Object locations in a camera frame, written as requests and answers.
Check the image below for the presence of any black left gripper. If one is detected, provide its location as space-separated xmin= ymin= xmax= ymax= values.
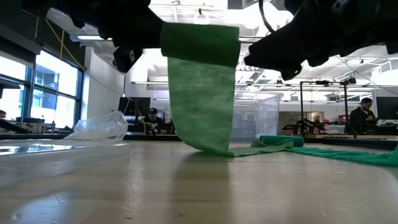
xmin=71 ymin=0 xmax=162 ymax=74

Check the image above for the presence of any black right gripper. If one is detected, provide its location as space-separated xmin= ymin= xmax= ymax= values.
xmin=244 ymin=0 xmax=398 ymax=82

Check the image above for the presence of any grass green bandage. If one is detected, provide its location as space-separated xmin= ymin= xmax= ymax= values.
xmin=160 ymin=22 xmax=295 ymax=157

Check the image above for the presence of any teal green bandage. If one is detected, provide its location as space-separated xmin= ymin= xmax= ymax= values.
xmin=259 ymin=134 xmax=398 ymax=168

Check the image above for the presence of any clear plastic container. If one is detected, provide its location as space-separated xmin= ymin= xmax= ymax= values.
xmin=229 ymin=90 xmax=281 ymax=143

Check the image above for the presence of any black computer monitor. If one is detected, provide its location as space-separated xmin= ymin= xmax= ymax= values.
xmin=375 ymin=96 xmax=398 ymax=121
xmin=118 ymin=96 xmax=152 ymax=118

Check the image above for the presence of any person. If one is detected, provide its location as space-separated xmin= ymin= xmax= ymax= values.
xmin=142 ymin=107 xmax=167 ymax=136
xmin=348 ymin=97 xmax=379 ymax=136

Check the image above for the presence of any blue framed window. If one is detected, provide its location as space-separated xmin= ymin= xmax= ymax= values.
xmin=0 ymin=49 xmax=85 ymax=131

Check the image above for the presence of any crumpled clear plastic bag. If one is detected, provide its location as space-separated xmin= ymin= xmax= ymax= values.
xmin=63 ymin=110 xmax=129 ymax=141

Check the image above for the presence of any black background gantry frame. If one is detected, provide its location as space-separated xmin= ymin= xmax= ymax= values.
xmin=298 ymin=76 xmax=358 ymax=135

